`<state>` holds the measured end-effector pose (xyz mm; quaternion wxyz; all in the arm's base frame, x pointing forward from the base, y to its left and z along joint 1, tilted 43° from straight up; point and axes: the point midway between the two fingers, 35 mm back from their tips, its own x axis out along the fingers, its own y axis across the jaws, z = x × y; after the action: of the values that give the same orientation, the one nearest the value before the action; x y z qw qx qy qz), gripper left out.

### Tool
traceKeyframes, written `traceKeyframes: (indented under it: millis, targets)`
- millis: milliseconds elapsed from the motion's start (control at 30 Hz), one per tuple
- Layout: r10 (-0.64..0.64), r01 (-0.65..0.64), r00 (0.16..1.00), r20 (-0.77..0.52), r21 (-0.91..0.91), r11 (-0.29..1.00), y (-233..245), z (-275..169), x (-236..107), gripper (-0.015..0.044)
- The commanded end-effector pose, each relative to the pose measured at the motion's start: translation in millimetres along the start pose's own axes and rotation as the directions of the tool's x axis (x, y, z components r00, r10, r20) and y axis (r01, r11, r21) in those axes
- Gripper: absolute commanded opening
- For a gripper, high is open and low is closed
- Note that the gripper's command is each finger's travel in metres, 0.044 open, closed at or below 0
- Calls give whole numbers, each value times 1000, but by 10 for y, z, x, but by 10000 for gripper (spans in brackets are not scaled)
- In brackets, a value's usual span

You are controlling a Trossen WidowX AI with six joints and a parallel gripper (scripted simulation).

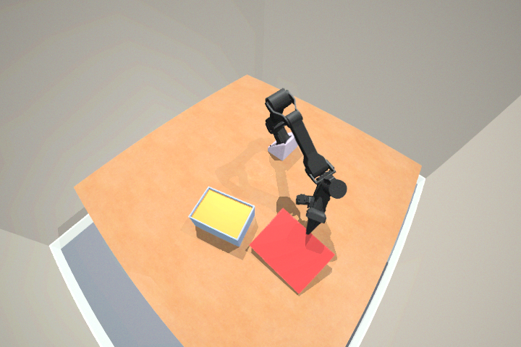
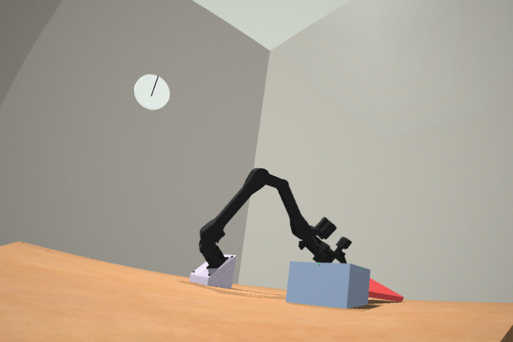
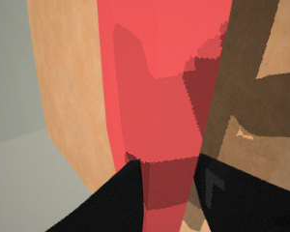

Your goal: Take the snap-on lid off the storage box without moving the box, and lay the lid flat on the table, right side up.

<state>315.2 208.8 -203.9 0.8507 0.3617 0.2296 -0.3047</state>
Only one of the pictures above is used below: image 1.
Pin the red rectangular lid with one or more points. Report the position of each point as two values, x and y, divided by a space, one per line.
294 255

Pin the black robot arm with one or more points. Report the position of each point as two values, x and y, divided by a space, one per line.
314 163

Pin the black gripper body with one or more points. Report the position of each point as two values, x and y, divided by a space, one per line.
317 212

